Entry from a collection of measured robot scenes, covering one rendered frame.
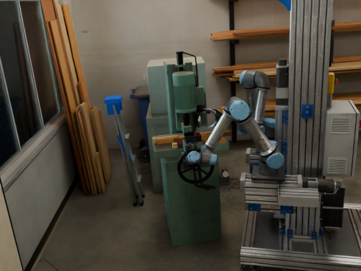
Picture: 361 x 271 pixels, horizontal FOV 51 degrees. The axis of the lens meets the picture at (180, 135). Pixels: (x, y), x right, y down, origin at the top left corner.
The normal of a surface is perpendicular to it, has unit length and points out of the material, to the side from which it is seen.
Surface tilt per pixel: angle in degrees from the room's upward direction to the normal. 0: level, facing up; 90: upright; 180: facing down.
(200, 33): 90
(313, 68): 90
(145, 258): 1
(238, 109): 84
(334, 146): 90
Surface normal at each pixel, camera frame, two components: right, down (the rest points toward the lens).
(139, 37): 0.02, 0.33
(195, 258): -0.07, -0.94
